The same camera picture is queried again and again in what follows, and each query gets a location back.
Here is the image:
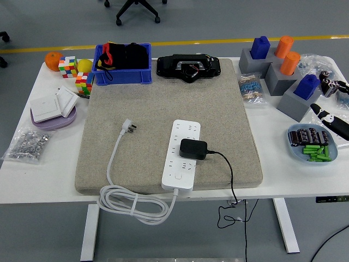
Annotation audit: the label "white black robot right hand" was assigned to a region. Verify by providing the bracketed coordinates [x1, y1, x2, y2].
[310, 80, 349, 142]

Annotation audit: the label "thin black adapter cord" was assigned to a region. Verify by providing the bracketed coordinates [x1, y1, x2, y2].
[206, 149, 260, 262]

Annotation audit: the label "black plug adapter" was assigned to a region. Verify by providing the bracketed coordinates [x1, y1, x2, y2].
[179, 138, 208, 160]

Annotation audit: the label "white power strip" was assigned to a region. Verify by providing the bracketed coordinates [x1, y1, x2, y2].
[161, 119, 202, 191]

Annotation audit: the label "white power cord with plug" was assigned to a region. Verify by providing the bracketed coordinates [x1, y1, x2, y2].
[97, 117, 180, 226]

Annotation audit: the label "light blue plate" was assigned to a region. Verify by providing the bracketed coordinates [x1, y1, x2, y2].
[286, 123, 339, 164]

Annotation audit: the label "row of black capacitors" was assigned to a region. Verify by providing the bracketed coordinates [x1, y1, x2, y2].
[288, 127, 330, 148]

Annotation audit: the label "pile of green cells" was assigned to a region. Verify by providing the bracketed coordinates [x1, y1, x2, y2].
[302, 144, 333, 162]

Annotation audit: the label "black cylinder cells bundle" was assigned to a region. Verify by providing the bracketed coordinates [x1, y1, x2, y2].
[319, 70, 341, 98]

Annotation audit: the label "blue square peg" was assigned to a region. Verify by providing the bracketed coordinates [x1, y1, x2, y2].
[250, 35, 271, 60]
[293, 74, 321, 101]

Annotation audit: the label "clear bag of small parts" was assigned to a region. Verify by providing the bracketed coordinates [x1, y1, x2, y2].
[298, 53, 335, 79]

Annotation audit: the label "orange cylinder peg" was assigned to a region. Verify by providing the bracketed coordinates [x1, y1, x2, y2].
[279, 51, 301, 76]
[274, 35, 294, 59]

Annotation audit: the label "table height control panel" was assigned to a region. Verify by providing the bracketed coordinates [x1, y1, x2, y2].
[315, 195, 349, 204]

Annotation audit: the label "bag of resistors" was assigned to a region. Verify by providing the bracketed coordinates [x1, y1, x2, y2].
[237, 72, 268, 106]

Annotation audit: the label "wide grey peg block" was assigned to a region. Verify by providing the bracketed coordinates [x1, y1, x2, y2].
[238, 47, 287, 79]

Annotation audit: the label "white table leg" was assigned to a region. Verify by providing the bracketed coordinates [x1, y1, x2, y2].
[80, 204, 100, 262]
[272, 198, 300, 253]

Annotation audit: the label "black machine housing part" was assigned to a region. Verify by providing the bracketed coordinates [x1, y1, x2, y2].
[156, 53, 221, 84]

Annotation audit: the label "grey-brown mat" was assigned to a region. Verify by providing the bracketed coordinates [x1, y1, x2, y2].
[74, 57, 264, 195]

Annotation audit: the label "black cloth with red trim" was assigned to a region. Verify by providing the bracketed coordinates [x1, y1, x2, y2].
[94, 41, 149, 81]

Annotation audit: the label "blue plastic bin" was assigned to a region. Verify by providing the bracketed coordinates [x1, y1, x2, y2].
[91, 43, 153, 86]

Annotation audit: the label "black office chair base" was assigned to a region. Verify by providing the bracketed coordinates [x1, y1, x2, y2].
[103, 0, 167, 27]

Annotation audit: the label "colourful puzzle cube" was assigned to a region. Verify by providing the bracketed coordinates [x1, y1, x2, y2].
[58, 56, 79, 79]
[75, 72, 95, 96]

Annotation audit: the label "yellow lemon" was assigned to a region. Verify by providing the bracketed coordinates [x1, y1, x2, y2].
[77, 58, 94, 73]

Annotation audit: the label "purple tray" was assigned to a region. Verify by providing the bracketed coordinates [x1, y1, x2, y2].
[29, 105, 77, 131]

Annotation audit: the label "orange fruit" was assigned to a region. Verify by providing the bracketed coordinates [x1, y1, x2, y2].
[44, 51, 64, 72]

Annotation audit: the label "bag of metal nuts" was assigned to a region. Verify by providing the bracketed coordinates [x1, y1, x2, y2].
[1, 124, 54, 165]

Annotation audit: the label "black chair castors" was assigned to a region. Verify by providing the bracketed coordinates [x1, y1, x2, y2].
[0, 31, 10, 69]

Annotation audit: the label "black floor cable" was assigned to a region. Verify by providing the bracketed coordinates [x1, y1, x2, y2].
[310, 225, 349, 262]

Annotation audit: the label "white two-key wall switch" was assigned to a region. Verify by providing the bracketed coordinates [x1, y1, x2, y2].
[56, 85, 80, 118]

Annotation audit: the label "large white wall switch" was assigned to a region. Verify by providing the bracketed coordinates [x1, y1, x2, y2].
[29, 97, 63, 123]

